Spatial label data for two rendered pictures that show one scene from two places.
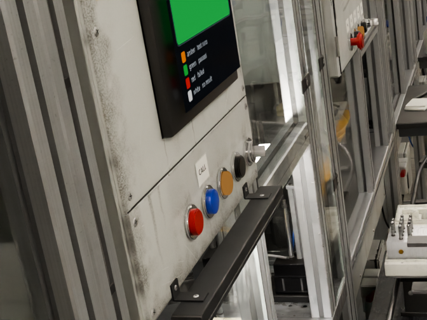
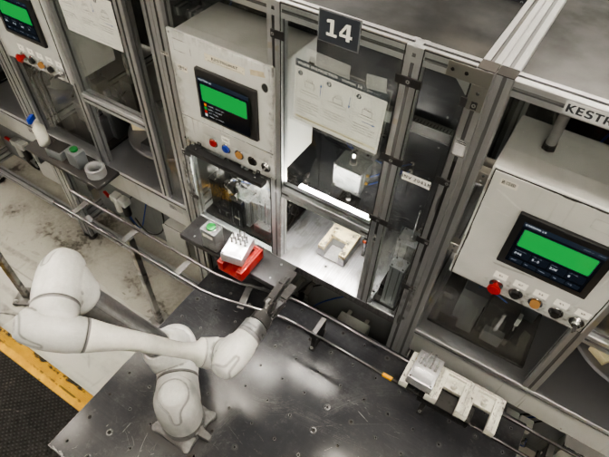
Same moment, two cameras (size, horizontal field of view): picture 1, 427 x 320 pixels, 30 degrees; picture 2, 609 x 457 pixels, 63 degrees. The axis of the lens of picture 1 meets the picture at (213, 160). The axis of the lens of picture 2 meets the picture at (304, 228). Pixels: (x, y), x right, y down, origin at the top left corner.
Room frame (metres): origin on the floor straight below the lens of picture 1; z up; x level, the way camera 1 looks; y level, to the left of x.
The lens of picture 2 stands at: (1.42, -1.34, 2.65)
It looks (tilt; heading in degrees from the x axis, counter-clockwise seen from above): 49 degrees down; 99
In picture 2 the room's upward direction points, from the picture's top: 3 degrees clockwise
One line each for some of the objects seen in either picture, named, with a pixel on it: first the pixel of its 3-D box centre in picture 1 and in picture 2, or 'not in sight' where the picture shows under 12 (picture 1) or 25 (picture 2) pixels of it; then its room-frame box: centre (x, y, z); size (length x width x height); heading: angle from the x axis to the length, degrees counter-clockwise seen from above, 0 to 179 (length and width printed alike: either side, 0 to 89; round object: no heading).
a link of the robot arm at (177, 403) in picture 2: not in sight; (177, 403); (0.89, -0.73, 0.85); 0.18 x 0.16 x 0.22; 112
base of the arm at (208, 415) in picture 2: not in sight; (187, 422); (0.91, -0.75, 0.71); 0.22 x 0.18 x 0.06; 159
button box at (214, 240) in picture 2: not in sight; (214, 235); (0.81, -0.05, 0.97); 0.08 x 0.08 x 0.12; 69
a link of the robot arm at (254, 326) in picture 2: not in sight; (252, 330); (1.13, -0.54, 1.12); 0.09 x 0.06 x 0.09; 159
